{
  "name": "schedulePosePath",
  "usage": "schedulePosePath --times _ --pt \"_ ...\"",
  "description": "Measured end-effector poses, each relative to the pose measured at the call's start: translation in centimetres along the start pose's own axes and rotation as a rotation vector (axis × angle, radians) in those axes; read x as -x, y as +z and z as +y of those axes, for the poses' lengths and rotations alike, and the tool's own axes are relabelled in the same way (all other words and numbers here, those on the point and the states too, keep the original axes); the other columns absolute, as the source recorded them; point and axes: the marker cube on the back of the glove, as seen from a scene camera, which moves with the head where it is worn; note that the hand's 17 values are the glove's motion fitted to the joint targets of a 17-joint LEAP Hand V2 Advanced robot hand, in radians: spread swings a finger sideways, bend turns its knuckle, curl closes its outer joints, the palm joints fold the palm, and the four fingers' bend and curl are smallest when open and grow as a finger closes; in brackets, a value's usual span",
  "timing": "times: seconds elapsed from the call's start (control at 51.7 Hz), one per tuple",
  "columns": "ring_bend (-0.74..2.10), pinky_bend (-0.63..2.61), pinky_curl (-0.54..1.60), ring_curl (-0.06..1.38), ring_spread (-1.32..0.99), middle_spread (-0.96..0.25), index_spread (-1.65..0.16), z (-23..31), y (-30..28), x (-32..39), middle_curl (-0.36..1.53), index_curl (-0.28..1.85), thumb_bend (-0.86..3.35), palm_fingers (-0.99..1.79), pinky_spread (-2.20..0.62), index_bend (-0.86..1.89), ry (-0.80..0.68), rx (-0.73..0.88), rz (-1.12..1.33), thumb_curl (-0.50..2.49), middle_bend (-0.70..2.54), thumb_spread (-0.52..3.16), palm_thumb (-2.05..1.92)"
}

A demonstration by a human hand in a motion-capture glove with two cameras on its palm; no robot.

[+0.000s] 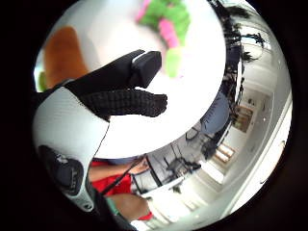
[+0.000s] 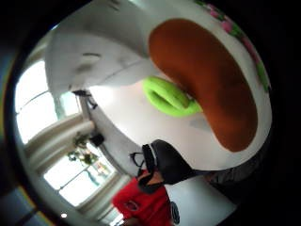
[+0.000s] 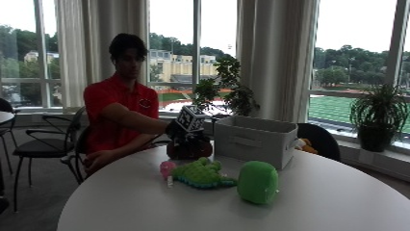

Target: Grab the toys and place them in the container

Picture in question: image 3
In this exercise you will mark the dark red soft toy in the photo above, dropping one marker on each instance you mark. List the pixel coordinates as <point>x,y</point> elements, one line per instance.
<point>189,150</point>

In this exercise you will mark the black chair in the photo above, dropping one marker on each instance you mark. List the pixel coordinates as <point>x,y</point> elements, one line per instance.
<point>43,141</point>
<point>320,140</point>
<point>82,150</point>
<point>6,122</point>

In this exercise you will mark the the person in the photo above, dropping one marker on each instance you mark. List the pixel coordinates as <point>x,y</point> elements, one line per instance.
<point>112,109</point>

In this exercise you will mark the pink small soft toy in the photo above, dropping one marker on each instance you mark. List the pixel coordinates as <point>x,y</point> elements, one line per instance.
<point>167,168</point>

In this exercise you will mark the green crocodile soft toy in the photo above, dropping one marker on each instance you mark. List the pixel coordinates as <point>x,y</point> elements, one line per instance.
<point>200,174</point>

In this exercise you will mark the round white table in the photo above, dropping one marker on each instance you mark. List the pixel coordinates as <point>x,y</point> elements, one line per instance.
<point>4,116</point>

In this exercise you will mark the white marker cube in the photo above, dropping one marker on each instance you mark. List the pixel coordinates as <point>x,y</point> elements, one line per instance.
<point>191,118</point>

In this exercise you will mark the white curtain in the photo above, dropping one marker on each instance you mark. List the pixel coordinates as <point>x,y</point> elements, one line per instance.
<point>103,48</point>
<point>277,61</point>

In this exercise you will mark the grey fabric storage box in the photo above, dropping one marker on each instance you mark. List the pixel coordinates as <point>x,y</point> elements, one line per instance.
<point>255,140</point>

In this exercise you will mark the green round soft toy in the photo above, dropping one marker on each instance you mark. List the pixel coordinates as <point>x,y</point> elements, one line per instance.
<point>257,182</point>

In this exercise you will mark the tall leafy potted plant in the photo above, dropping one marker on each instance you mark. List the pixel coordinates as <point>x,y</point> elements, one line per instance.
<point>228,86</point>

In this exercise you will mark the orange soft toy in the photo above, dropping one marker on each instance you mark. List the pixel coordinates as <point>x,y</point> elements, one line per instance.
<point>305,145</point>

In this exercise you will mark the bushy potted plant black pot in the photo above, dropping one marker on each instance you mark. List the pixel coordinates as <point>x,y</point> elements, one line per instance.
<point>377,118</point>

